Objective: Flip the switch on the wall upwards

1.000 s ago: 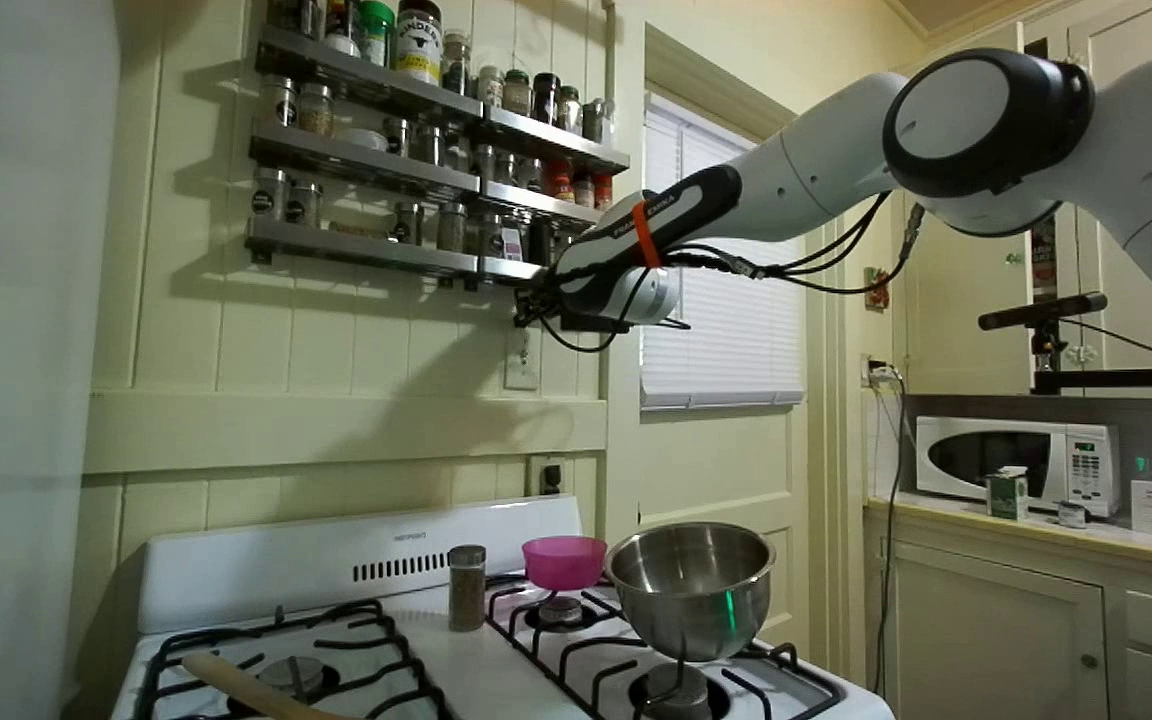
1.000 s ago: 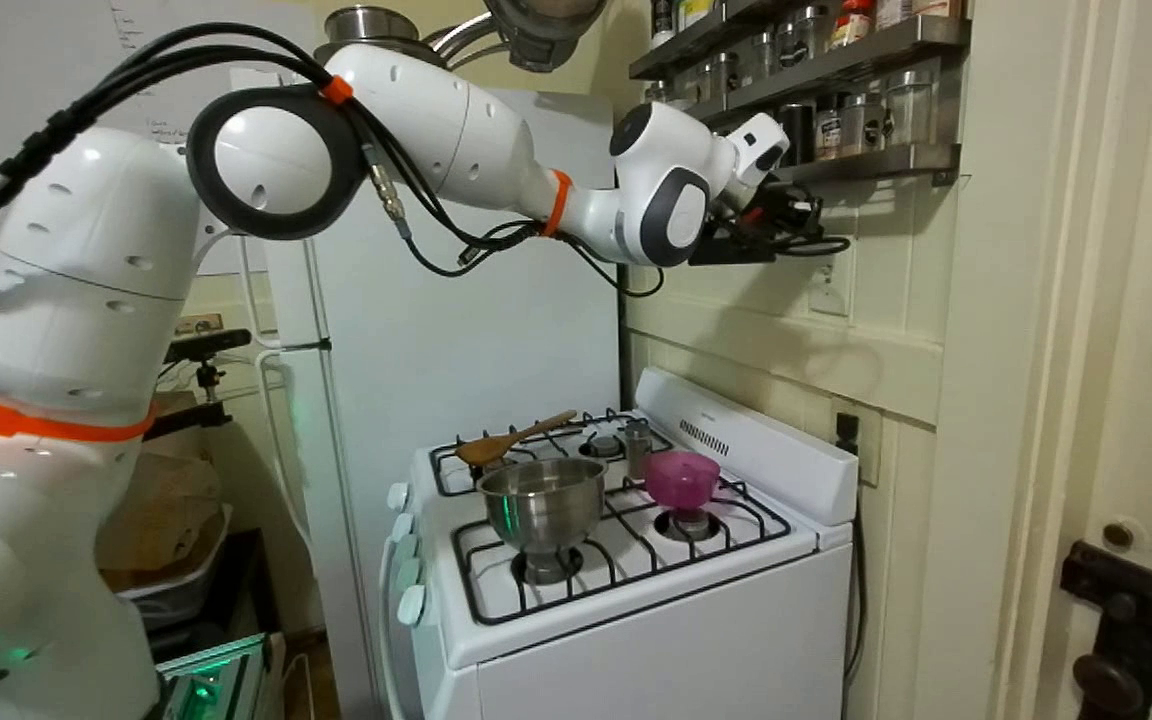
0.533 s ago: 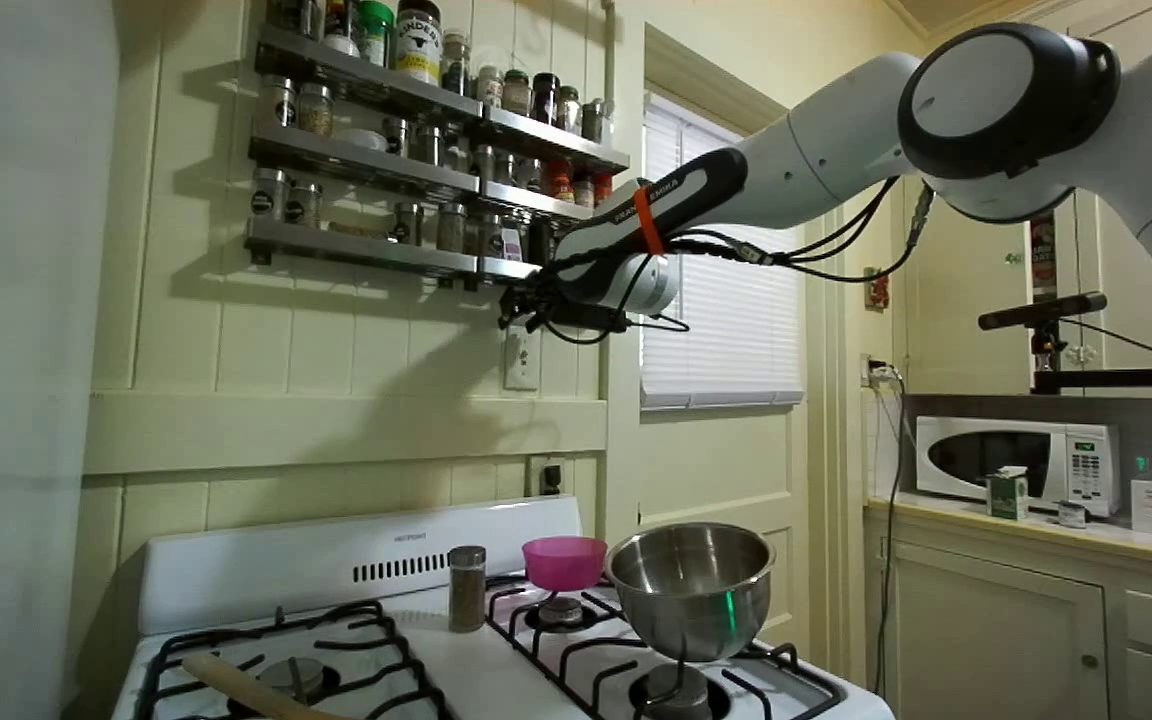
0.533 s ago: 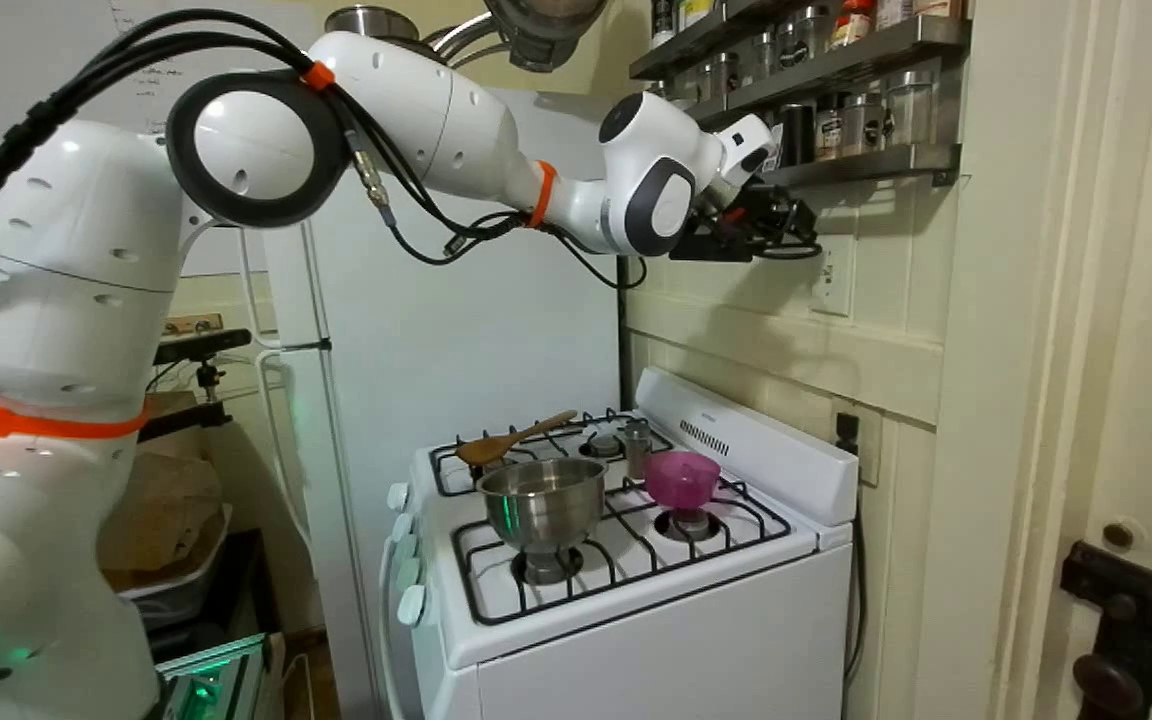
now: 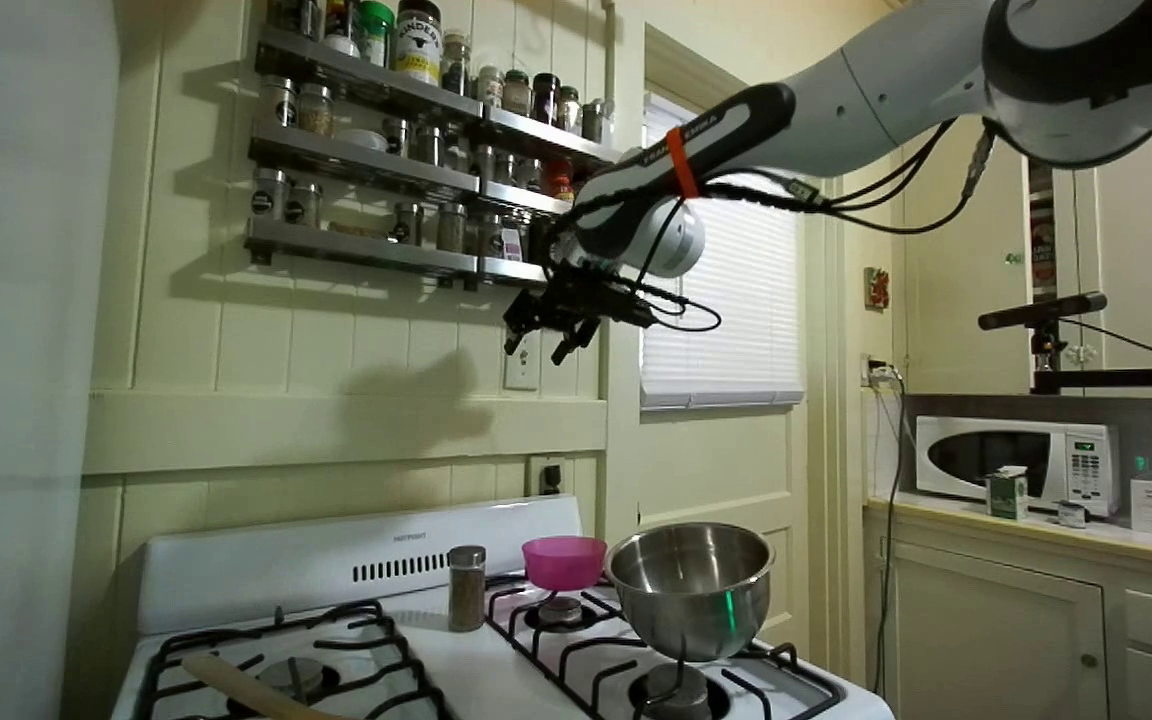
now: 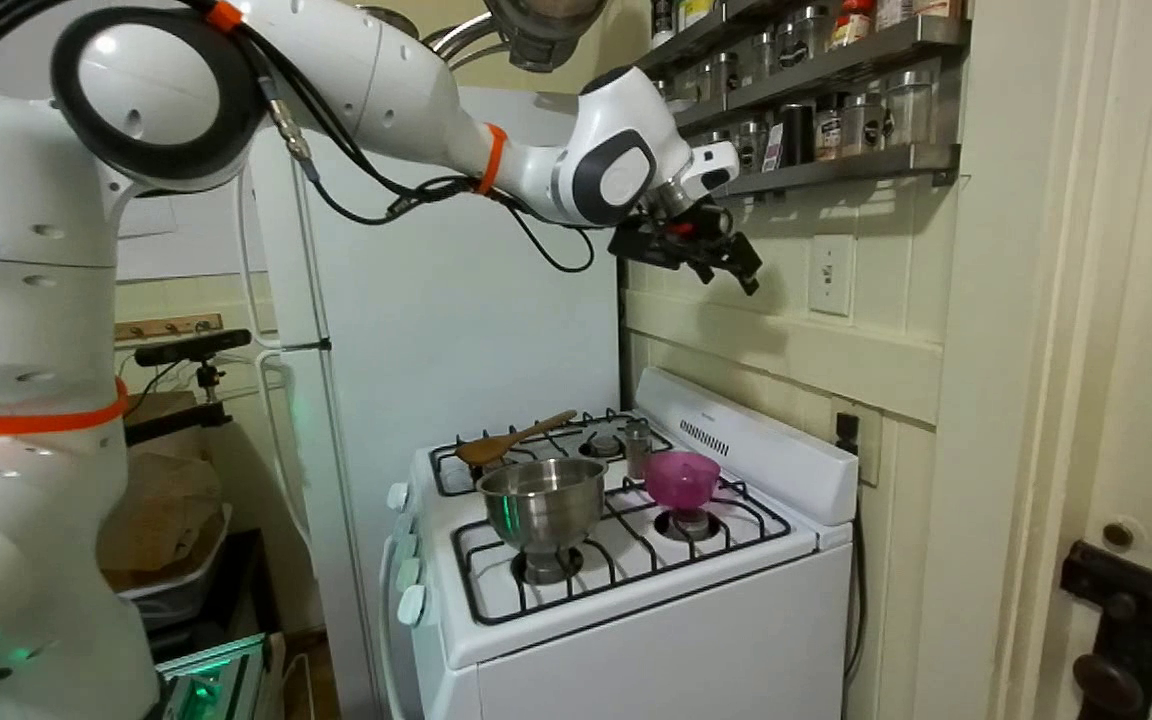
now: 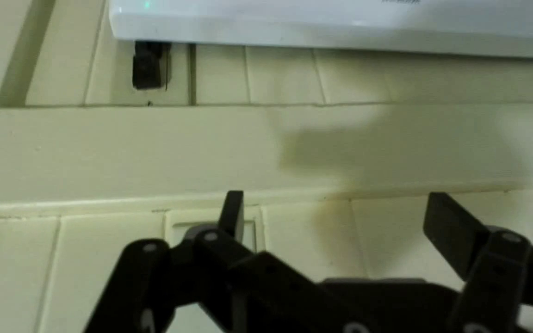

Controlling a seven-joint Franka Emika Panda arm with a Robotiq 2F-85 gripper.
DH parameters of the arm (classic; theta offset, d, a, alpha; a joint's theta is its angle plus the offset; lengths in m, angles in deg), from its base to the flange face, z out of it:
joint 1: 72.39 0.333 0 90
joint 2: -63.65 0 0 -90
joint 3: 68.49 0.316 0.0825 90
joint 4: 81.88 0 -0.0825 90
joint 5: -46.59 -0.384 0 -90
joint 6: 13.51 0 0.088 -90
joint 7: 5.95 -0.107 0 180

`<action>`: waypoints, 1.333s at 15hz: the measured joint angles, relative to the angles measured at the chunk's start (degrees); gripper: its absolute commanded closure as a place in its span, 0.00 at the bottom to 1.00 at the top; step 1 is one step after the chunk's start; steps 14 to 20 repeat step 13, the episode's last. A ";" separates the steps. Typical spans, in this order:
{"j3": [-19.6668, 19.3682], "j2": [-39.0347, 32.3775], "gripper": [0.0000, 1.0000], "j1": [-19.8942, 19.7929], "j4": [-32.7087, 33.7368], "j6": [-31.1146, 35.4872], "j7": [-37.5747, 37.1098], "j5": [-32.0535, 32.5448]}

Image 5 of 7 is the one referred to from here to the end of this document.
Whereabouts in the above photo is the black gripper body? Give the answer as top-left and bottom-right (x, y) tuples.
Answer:
(516, 255), (658, 337)

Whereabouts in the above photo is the red spice jar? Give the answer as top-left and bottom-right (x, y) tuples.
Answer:
(542, 151), (578, 205)

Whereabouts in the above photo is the white window blind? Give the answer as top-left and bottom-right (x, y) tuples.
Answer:
(636, 93), (809, 414)

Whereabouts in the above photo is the metal spice rack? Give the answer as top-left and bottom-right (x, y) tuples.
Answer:
(238, 25), (630, 299)

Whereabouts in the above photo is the cream panel door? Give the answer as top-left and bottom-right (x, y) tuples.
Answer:
(630, 25), (853, 673)

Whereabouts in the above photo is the dark spice jar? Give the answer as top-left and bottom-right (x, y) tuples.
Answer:
(527, 66), (558, 126)

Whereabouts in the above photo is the small glass spice jar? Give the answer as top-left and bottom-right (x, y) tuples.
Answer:
(290, 81), (334, 139)
(501, 66), (536, 116)

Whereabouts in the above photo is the pink plastic bowl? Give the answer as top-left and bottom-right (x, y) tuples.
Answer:
(521, 533), (610, 595)

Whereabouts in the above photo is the metal lidded spice shaker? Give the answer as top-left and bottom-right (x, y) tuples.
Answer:
(444, 538), (490, 636)

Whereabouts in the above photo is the stainless steel pot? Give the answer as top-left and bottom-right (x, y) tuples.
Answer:
(603, 521), (779, 669)

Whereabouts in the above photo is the large jar with white label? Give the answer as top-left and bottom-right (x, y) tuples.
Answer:
(390, 0), (446, 88)

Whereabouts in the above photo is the black stove grate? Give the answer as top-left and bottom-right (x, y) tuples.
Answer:
(131, 595), (452, 720)
(484, 570), (853, 720)

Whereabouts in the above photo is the green lidded jar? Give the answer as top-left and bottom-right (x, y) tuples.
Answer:
(351, 0), (399, 66)

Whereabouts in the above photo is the white gas stove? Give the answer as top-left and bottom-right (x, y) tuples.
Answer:
(108, 495), (900, 720)

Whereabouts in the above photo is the wooden spoon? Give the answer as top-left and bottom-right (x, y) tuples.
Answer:
(176, 647), (340, 720)

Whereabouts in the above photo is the small green carton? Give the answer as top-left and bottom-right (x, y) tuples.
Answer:
(983, 460), (1030, 525)

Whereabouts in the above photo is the white refrigerator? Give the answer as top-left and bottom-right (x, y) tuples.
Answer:
(0, 0), (118, 720)

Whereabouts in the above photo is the white microwave oven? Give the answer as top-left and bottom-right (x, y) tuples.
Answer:
(913, 411), (1124, 521)

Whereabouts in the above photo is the cream kitchen cabinet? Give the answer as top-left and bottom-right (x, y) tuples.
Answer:
(863, 490), (1152, 720)

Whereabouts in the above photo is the cream wall switch plate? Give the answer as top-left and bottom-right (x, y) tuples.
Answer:
(503, 337), (542, 396)

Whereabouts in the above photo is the wall outlet with black plug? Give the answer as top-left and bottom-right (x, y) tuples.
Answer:
(527, 452), (568, 500)

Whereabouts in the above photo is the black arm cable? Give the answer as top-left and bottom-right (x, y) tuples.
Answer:
(619, 116), (1007, 337)

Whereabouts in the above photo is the black camera on tripod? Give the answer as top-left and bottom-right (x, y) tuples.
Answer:
(975, 287), (1152, 399)

